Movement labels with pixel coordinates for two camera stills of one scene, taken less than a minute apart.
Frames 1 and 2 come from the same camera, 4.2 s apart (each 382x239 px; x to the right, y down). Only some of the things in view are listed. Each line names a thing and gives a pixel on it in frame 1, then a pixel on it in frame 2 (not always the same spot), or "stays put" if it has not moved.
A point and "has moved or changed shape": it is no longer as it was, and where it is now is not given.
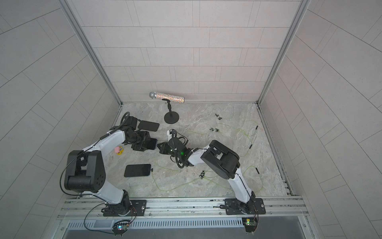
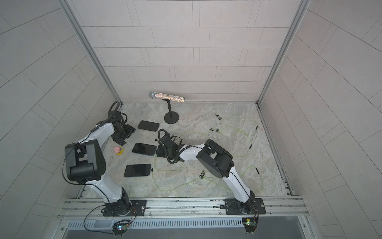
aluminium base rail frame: [179, 209] stays put
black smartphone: [135, 170] stays put
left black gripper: [145, 134] -> [130, 129]
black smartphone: [150, 143] has moved or changed shape
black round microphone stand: [170, 117] stays put
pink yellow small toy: [119, 150] stays put
